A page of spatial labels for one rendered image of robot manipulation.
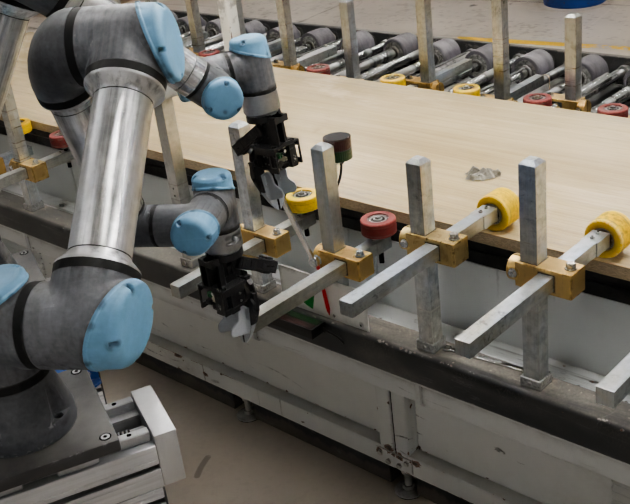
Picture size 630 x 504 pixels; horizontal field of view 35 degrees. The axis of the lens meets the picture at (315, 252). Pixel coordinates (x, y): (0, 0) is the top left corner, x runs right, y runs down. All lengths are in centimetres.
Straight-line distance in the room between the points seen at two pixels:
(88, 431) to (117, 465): 8
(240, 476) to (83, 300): 174
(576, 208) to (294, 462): 122
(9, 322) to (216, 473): 175
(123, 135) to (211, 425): 191
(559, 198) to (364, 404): 84
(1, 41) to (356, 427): 148
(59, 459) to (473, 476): 144
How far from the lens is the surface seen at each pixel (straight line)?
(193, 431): 318
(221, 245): 183
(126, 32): 144
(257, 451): 304
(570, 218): 216
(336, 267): 210
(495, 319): 168
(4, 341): 132
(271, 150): 197
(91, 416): 144
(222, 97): 179
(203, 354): 321
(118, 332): 126
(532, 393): 196
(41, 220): 307
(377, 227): 217
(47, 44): 149
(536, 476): 248
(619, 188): 231
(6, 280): 134
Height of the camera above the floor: 182
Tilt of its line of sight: 26 degrees down
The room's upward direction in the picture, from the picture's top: 7 degrees counter-clockwise
